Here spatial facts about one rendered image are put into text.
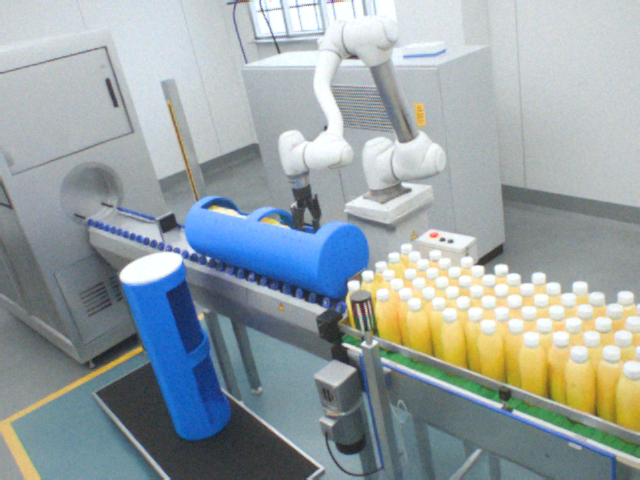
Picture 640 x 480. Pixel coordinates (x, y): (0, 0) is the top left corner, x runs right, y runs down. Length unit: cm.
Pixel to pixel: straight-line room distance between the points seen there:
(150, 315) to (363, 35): 147
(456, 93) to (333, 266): 191
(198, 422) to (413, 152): 161
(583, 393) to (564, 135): 336
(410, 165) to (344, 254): 63
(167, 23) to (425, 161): 527
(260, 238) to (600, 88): 294
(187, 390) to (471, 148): 228
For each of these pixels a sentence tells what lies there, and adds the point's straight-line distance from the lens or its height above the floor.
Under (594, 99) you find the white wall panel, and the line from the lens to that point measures 470.
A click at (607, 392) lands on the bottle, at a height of 101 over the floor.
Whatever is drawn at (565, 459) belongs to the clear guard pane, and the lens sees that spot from 174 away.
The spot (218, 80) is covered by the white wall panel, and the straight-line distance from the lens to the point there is 783.
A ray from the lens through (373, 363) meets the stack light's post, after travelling 180.
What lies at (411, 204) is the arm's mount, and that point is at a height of 103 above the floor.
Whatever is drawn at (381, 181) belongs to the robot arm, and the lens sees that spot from 284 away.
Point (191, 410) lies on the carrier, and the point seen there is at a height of 33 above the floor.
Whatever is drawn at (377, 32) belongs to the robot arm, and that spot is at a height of 182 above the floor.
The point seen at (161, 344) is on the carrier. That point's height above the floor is 72.
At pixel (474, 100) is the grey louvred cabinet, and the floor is 115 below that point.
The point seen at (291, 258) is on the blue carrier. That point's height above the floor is 114.
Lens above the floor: 211
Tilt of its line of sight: 24 degrees down
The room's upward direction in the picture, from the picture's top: 12 degrees counter-clockwise
